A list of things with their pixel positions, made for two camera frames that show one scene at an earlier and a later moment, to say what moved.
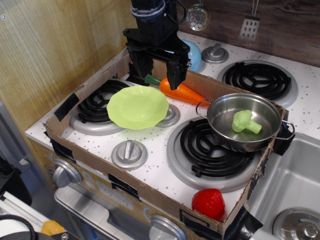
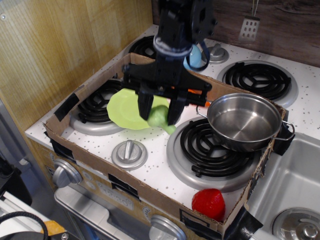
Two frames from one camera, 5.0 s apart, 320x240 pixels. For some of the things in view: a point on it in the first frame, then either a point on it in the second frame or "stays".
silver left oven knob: [65, 174] stays
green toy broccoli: [242, 121] to [159, 117]
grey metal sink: [290, 181] stays
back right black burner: [269, 79] stays
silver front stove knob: [129, 155] stays
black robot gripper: [160, 37] to [167, 75]
